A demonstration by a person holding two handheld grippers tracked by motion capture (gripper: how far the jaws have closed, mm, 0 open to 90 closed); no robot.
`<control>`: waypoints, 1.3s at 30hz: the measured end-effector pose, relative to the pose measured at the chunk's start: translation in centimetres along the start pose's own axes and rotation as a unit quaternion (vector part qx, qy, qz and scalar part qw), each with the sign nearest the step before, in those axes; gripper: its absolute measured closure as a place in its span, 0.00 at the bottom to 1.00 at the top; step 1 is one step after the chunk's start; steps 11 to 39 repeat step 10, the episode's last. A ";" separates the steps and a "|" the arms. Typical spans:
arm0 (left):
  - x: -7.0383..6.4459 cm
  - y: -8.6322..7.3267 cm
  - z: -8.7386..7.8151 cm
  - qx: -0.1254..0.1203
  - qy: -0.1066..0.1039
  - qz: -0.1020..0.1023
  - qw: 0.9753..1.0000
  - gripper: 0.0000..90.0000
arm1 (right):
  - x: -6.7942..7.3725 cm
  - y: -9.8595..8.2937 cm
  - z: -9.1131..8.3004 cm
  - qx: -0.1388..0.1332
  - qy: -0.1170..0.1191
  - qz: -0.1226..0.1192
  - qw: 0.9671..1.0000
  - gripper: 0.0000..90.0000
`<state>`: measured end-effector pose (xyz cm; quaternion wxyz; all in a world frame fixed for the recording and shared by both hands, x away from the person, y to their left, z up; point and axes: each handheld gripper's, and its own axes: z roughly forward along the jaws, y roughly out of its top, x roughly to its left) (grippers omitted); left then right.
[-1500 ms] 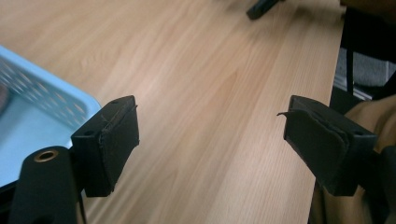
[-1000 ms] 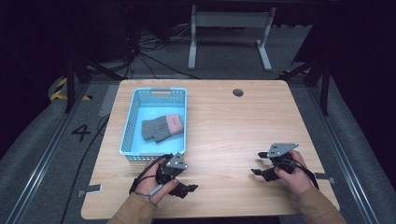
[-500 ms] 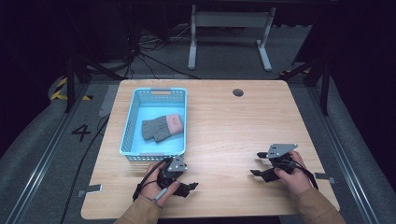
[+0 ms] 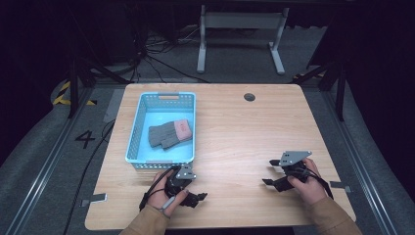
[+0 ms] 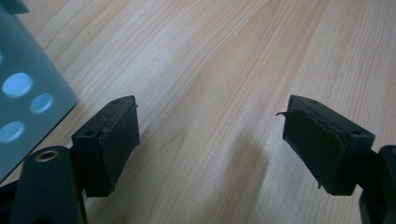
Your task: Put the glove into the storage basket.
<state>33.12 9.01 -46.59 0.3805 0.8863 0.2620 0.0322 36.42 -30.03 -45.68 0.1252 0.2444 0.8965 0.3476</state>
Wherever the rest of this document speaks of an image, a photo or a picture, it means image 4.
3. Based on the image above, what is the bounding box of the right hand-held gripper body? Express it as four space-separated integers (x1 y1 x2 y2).
279 150 313 189

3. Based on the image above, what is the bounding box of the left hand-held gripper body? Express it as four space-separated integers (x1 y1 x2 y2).
164 163 198 206

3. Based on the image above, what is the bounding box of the grey knit glove pink cuff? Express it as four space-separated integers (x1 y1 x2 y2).
148 118 194 149
161 136 184 151

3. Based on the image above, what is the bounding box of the light blue plastic basket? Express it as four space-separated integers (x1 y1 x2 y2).
124 91 198 170

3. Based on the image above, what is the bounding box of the person's left hand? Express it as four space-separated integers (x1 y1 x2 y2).
146 168 190 218

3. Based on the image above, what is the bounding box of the person's right hand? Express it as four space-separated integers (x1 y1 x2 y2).
287 158 329 207

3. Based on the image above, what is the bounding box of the grey tape piece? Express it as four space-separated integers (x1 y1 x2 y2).
79 192 109 209
329 180 353 194

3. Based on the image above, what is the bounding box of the black metal stand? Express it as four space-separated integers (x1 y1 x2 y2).
298 59 347 122
66 58 132 119

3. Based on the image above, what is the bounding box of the yellow black floor tape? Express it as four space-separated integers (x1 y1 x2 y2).
52 80 98 107

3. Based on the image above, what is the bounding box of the grey hand strap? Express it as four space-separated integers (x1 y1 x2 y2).
161 195 177 211

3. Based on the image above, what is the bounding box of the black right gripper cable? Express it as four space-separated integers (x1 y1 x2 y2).
304 167 335 201

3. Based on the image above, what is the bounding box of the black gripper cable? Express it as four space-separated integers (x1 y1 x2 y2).
138 165 182 212
304 167 335 201

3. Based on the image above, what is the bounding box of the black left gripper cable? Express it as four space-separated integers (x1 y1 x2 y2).
138 165 182 212

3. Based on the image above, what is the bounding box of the aluminium floor rail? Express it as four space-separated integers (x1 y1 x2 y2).
320 90 401 235
4 85 96 235

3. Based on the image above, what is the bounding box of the black floor cable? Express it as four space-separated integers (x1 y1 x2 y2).
63 119 116 235

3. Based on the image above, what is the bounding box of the bundle of black cables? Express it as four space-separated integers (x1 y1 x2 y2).
129 24 210 84

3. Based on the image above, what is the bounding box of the white metal desk frame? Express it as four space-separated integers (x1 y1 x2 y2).
196 4 291 76

